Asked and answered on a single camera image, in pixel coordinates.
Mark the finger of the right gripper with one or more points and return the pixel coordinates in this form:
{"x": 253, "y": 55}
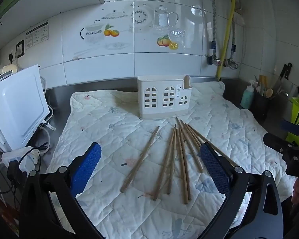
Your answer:
{"x": 276, "y": 143}
{"x": 290, "y": 127}

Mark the chrome water valve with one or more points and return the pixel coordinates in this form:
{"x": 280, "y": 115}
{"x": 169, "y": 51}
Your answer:
{"x": 229, "y": 63}

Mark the green plastic basket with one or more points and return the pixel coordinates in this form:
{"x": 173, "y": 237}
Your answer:
{"x": 295, "y": 120}

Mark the white plastic utensil holder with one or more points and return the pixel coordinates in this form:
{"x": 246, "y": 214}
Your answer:
{"x": 163, "y": 96}

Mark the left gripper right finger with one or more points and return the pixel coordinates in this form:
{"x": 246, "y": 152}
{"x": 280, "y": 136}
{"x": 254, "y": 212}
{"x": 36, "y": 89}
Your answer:
{"x": 251, "y": 208}

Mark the red-knob water valve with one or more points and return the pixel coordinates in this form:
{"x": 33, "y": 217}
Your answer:
{"x": 213, "y": 60}

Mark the person's right hand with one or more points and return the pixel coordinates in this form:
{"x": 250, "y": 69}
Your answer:
{"x": 295, "y": 195}

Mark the wall socket with plug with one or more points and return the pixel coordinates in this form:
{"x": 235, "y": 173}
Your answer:
{"x": 18, "y": 52}

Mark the black utensil cup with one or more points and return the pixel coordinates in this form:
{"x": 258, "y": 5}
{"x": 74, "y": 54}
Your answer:
{"x": 263, "y": 107}

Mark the teal soap bottle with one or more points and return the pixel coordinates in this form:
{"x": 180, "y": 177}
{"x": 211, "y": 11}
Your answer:
{"x": 248, "y": 95}

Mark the white microwave oven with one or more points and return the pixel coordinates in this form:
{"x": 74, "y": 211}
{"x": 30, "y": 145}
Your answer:
{"x": 23, "y": 107}

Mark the black-handled cleaver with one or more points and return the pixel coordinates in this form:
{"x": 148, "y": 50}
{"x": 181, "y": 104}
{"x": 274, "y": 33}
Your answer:
{"x": 283, "y": 82}

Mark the instruction label sticker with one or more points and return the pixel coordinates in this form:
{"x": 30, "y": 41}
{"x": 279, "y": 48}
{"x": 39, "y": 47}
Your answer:
{"x": 37, "y": 35}

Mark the white power strip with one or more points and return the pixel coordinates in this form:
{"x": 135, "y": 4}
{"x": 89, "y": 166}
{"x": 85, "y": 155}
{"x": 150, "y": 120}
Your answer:
{"x": 29, "y": 161}

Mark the white quilted mat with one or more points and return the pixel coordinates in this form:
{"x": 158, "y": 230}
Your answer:
{"x": 111, "y": 118}

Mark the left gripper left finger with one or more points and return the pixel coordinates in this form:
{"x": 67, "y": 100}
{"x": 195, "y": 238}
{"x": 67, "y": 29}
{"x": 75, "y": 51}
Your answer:
{"x": 38, "y": 217}

